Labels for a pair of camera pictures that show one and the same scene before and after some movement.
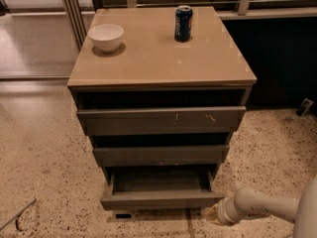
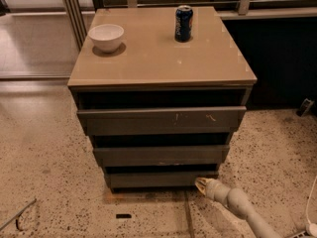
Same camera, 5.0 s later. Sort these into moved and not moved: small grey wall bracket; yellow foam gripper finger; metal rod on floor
Moved: yellow foam gripper finger
Not moved: small grey wall bracket; metal rod on floor
